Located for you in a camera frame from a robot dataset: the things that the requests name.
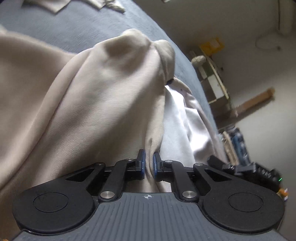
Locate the yellow box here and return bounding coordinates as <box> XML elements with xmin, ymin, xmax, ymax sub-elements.
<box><xmin>199</xmin><ymin>37</ymin><xmax>224</xmax><ymax>56</ymax></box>

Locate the white sweatshirt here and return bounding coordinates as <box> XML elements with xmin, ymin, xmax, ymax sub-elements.
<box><xmin>23</xmin><ymin>0</ymin><xmax>126</xmax><ymax>13</ymax></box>

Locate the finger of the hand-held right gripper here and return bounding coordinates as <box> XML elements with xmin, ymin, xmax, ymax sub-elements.
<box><xmin>208</xmin><ymin>155</ymin><xmax>236</xmax><ymax>173</ymax></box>

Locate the beige zip jacket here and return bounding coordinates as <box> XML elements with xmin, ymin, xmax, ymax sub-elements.
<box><xmin>0</xmin><ymin>23</ymin><xmax>230</xmax><ymax>232</ymax></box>

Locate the blue plaid shirt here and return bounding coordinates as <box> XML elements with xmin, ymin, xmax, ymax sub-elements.
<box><xmin>231</xmin><ymin>128</ymin><xmax>252</xmax><ymax>165</ymax></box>

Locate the white air conditioner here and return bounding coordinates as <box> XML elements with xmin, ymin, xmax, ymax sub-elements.
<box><xmin>276</xmin><ymin>0</ymin><xmax>296</xmax><ymax>35</ymax></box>

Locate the wooden desk with drawers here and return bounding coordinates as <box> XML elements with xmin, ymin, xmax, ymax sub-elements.
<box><xmin>188</xmin><ymin>50</ymin><xmax>233</xmax><ymax>121</ymax></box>

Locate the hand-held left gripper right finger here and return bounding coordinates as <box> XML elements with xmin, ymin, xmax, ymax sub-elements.
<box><xmin>153</xmin><ymin>152</ymin><xmax>234</xmax><ymax>203</ymax></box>

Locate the cream knit garment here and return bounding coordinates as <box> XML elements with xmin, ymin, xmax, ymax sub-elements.
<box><xmin>221</xmin><ymin>131</ymin><xmax>238</xmax><ymax>165</ymax></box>

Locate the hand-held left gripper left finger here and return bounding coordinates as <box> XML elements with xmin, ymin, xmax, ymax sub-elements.
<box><xmin>66</xmin><ymin>149</ymin><xmax>146</xmax><ymax>202</ymax></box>

